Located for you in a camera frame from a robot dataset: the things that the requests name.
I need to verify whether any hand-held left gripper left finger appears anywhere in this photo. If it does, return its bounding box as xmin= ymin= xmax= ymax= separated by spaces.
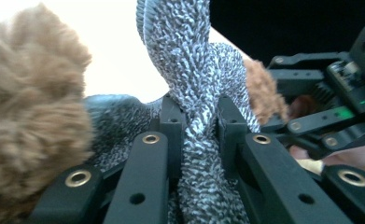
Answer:
xmin=158 ymin=92 xmax=188 ymax=191

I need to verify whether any brown plush teddy bear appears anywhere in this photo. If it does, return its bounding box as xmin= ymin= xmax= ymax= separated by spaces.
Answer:
xmin=0 ymin=3 xmax=289 ymax=224

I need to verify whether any grey knit scarf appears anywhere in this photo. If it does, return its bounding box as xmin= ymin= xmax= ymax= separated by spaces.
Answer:
xmin=82 ymin=0 xmax=262 ymax=224

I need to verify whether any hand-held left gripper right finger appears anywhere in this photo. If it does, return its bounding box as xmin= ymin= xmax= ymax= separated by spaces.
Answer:
xmin=216 ymin=94 xmax=250 ymax=180

